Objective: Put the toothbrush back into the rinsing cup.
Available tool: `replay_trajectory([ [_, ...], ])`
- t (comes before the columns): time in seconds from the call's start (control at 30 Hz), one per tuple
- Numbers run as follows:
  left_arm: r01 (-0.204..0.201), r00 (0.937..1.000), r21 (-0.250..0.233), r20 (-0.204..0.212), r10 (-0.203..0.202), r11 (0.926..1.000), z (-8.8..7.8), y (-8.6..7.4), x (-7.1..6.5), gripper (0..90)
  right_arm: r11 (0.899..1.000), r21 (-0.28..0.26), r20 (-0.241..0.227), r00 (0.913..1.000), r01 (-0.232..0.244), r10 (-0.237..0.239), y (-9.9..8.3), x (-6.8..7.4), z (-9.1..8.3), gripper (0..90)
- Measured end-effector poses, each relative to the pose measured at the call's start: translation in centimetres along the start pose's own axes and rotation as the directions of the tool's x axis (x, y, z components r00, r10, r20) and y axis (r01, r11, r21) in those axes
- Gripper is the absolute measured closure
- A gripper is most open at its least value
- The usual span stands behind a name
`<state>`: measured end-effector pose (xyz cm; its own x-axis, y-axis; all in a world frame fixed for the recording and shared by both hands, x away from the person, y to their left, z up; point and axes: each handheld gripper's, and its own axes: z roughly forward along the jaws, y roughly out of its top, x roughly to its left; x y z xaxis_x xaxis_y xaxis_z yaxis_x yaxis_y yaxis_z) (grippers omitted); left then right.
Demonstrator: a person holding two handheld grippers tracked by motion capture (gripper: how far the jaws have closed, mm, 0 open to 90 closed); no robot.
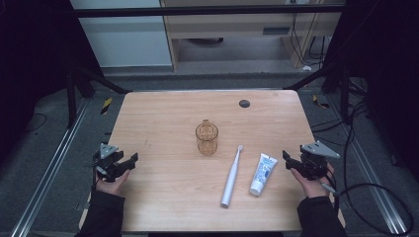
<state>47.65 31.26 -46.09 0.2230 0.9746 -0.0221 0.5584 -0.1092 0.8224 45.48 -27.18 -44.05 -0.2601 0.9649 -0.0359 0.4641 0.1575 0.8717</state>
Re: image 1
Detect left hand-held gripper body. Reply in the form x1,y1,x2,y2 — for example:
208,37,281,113
92,142,126,183

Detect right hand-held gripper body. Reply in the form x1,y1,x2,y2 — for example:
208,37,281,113
296,140,341,182

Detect white blue toothpaste tube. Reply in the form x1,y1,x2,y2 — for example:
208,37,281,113
248,152,279,198

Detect person's left hand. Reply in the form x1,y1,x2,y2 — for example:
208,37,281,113
94,169,132,198

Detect person's right hand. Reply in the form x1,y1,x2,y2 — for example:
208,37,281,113
290,163,336,199

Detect yellow black floor tape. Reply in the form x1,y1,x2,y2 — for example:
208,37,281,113
311,94,330,110
100,96,114,116

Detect white electric toothbrush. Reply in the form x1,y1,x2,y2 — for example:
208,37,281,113
219,144,244,209

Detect black metal stand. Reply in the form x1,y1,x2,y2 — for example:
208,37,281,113
64,63,132,130
284,62,352,125

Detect amber glass mug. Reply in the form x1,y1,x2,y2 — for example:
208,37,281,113
195,118,219,156

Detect white cabinet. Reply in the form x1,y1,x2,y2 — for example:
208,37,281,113
69,0,174,69

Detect black curtain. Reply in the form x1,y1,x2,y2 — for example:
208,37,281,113
0,0,104,162
321,0,419,183

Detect black horizontal bar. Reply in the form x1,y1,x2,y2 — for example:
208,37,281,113
70,3,346,19

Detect grey cable plug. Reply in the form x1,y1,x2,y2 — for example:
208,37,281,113
320,182,338,196

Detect aluminium floor rail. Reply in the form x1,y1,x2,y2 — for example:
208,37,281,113
325,94,410,235
9,98,91,237

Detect bundle of black floor cables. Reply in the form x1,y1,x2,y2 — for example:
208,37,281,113
309,77,372,186

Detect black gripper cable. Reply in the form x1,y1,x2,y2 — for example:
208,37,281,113
333,183,415,237

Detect black floor cable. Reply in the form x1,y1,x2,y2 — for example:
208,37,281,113
23,113,47,133

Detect black hanging cables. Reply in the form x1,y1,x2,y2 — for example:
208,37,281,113
290,12,328,67

